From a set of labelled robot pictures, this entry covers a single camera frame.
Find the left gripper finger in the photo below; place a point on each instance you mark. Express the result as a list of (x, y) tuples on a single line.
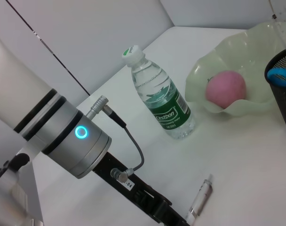
[(176, 217)]

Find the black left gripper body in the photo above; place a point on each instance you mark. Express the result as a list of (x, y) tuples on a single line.
[(138, 193)]

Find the silver ballpoint pen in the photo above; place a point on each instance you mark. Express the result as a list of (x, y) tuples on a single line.
[(201, 195)]

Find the clear water bottle green label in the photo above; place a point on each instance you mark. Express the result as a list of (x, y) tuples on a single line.
[(166, 99)]

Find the pink toy peach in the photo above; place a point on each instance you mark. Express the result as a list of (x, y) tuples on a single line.
[(225, 89)]

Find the blue scissors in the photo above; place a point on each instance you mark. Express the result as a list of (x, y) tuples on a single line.
[(278, 76)]

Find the transparent plastic ruler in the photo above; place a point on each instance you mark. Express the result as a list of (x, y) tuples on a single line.
[(285, 30)]

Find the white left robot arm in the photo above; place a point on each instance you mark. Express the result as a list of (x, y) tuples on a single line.
[(63, 131)]

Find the black mesh pen holder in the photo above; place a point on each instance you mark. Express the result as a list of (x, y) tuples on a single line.
[(284, 106)]

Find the green glass fruit bowl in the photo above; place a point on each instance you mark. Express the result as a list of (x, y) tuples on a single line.
[(239, 47)]

